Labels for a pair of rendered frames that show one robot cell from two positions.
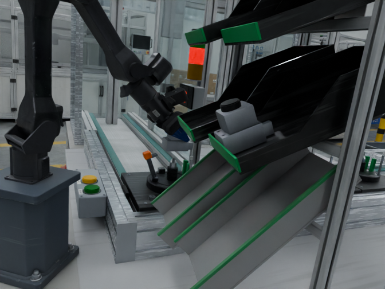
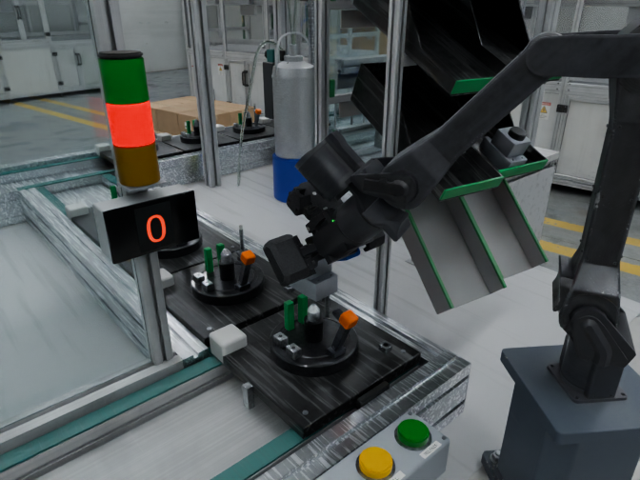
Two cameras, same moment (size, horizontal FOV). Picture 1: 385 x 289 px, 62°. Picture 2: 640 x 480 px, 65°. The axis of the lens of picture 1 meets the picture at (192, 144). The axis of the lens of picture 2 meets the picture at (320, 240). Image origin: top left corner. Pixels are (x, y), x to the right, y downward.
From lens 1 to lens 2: 1.25 m
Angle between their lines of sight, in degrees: 99
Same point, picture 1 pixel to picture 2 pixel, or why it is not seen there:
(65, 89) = not seen: outside the picture
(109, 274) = (484, 408)
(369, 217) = not seen: hidden behind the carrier
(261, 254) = (511, 217)
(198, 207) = (481, 245)
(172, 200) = (434, 291)
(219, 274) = (532, 240)
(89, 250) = (466, 451)
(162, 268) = not seen: hidden behind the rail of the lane
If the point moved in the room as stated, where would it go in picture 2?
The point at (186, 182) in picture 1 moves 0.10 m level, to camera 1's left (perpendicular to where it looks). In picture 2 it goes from (426, 263) to (457, 291)
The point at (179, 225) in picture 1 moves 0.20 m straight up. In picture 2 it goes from (491, 269) to (509, 159)
